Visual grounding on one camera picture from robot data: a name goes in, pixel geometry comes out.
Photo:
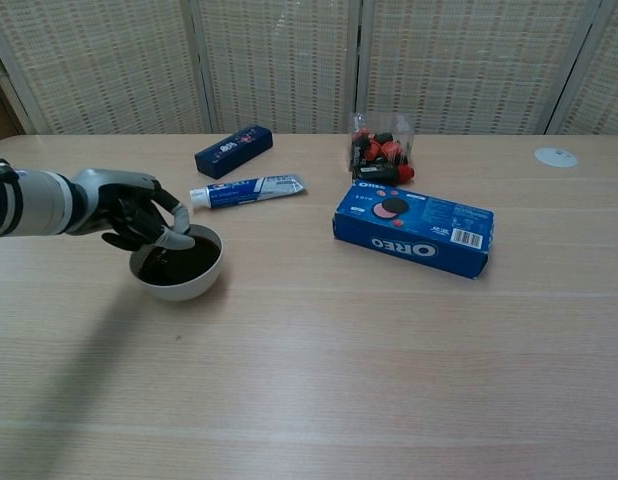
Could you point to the blue Oreo cookie box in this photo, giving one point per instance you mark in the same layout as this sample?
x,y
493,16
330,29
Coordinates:
x,y
414,235

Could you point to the dark blue printed box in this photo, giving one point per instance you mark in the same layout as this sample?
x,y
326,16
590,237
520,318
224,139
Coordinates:
x,y
229,155

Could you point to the woven folding screen panel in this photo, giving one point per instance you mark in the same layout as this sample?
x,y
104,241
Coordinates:
x,y
469,65
104,65
279,65
606,85

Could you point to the black red small device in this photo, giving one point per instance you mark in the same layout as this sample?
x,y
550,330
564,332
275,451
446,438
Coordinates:
x,y
379,174

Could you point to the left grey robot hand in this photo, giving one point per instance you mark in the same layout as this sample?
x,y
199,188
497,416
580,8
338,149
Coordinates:
x,y
104,200

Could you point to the white ceramic bowl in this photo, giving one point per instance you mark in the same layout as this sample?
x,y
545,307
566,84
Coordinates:
x,y
179,293

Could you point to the blue white toothpaste tube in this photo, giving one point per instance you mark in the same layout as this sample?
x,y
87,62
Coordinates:
x,y
249,192

